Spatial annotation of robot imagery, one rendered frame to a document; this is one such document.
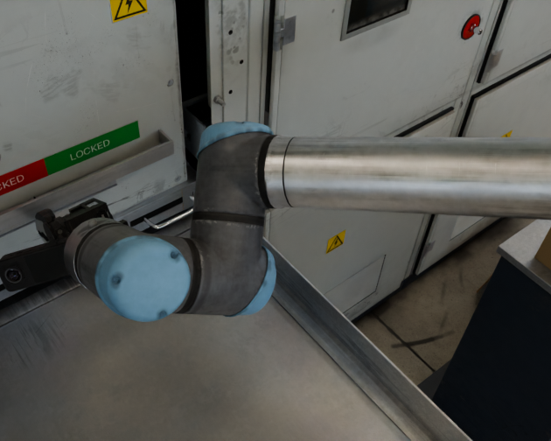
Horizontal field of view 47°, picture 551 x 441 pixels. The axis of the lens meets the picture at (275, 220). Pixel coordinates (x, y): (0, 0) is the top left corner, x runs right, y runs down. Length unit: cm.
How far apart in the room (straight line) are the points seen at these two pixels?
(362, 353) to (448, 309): 124
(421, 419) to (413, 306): 123
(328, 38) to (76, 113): 45
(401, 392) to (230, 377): 26
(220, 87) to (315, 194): 40
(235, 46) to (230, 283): 44
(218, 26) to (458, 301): 153
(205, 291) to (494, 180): 33
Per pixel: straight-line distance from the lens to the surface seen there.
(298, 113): 119
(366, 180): 69
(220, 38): 101
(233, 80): 106
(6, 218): 99
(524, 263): 142
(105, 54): 96
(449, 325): 221
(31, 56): 91
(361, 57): 124
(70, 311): 112
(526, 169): 67
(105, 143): 104
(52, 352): 109
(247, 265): 75
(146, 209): 116
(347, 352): 106
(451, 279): 234
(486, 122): 187
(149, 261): 68
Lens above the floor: 174
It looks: 46 degrees down
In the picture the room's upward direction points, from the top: 4 degrees clockwise
